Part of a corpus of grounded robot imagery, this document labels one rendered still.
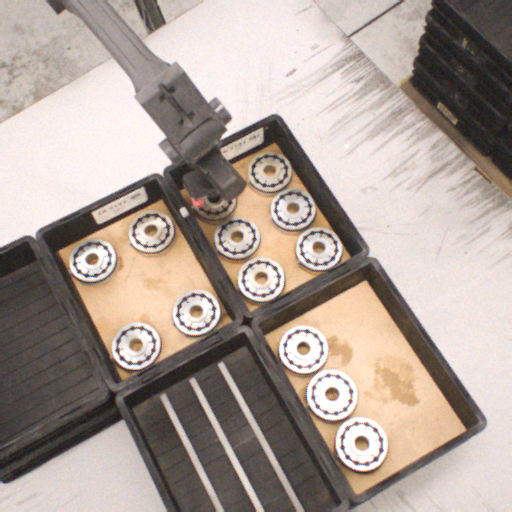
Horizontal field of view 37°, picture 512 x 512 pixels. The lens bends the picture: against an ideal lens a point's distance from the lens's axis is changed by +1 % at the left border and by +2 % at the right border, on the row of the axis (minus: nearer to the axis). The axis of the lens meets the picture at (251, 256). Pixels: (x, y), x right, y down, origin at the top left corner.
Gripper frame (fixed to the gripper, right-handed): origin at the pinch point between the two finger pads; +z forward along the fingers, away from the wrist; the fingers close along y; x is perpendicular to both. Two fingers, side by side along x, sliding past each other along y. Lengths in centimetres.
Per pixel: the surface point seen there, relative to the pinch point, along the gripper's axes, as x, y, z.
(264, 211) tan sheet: -6.4, 9.7, 4.0
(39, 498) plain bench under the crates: -38, -60, 20
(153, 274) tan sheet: -8.5, -19.2, 4.9
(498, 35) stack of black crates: 28, 105, 34
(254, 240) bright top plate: -13.0, 3.8, 1.5
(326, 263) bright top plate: -25.2, 15.1, 1.6
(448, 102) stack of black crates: 28, 96, 61
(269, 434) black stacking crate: -51, -13, 6
